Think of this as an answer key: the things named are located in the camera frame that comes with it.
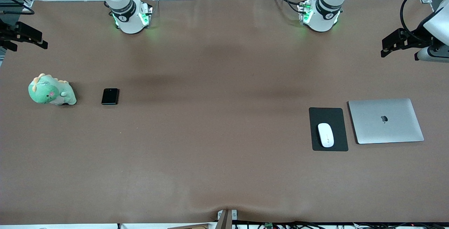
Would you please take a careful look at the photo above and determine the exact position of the white computer mouse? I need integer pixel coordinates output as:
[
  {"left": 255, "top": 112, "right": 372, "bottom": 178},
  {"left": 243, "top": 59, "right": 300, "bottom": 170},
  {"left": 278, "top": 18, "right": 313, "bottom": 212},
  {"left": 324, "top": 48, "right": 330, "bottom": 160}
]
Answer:
[{"left": 317, "top": 123, "right": 334, "bottom": 148}]

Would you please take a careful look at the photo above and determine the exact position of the silver laptop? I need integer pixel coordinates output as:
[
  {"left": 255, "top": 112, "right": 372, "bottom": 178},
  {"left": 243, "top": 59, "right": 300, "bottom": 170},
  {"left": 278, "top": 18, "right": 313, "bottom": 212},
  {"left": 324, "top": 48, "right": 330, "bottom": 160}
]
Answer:
[{"left": 348, "top": 98, "right": 424, "bottom": 144}]

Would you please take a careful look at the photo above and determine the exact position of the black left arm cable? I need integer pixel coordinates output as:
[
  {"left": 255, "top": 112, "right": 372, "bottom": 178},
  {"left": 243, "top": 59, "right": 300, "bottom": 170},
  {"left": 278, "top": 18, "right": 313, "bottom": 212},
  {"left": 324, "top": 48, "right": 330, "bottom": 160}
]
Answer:
[{"left": 400, "top": 0, "right": 449, "bottom": 42}]

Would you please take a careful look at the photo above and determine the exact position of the black left base cable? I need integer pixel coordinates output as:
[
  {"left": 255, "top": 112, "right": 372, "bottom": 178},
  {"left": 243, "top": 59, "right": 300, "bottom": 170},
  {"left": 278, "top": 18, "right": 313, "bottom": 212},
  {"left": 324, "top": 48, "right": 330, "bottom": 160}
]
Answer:
[{"left": 270, "top": 0, "right": 310, "bottom": 14}]

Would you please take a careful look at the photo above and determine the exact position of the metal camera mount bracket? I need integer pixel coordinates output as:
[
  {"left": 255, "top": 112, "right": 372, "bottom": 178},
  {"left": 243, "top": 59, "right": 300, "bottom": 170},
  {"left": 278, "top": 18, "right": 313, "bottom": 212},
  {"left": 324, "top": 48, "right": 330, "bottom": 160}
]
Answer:
[{"left": 217, "top": 209, "right": 238, "bottom": 229}]

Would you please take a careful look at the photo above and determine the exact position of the black phone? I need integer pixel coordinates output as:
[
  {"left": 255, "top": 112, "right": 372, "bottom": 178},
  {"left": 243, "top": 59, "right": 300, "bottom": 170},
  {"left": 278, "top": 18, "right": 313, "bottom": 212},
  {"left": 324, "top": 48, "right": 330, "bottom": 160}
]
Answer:
[{"left": 101, "top": 88, "right": 119, "bottom": 105}]

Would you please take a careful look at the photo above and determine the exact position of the brown table cover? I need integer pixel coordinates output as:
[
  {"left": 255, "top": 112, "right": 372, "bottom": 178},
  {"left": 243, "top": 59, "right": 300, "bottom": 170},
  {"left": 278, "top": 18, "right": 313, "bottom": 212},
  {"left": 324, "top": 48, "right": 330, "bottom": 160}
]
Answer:
[{"left": 0, "top": 0, "right": 449, "bottom": 225}]

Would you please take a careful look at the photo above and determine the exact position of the black mouse pad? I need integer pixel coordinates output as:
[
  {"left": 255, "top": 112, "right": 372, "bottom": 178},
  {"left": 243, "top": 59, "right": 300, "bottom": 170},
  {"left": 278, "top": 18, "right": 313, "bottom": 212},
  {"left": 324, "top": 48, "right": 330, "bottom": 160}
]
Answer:
[{"left": 309, "top": 107, "right": 349, "bottom": 151}]

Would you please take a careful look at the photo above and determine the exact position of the green dinosaur plush toy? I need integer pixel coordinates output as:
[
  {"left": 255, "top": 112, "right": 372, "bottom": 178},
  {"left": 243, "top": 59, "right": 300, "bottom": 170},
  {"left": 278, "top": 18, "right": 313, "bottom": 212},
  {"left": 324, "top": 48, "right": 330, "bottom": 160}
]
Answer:
[{"left": 28, "top": 73, "right": 77, "bottom": 106}]

